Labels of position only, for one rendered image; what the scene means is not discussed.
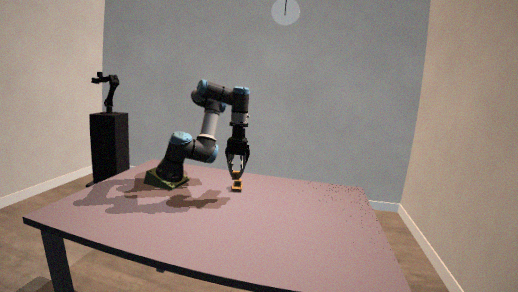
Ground orange wooden tray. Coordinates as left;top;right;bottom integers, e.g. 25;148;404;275
232;183;243;193

